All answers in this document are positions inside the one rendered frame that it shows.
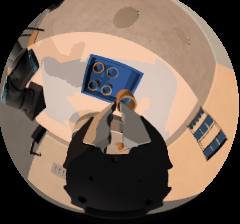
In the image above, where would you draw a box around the blue open crate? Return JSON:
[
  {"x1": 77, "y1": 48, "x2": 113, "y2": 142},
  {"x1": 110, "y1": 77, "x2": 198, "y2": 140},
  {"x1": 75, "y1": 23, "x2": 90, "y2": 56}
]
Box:
[{"x1": 81, "y1": 54, "x2": 144, "y2": 103}]

